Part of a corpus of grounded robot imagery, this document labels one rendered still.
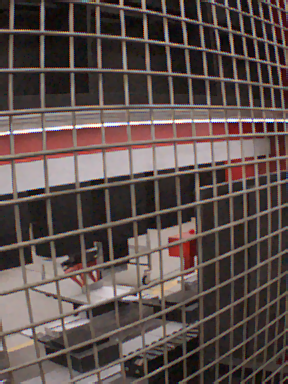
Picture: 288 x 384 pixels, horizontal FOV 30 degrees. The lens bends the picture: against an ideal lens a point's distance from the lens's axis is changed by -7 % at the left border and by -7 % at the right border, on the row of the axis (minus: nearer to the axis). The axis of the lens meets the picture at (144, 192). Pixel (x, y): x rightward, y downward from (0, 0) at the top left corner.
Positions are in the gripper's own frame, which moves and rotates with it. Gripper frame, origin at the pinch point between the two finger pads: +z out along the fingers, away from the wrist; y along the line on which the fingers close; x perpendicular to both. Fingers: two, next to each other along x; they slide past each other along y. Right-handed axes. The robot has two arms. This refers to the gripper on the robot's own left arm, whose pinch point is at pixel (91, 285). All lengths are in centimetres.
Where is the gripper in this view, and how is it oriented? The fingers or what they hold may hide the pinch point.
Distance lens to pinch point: 159.4
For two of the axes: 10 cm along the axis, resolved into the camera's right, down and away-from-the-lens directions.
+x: -6.6, 4.3, 6.2
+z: 4.1, 8.9, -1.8
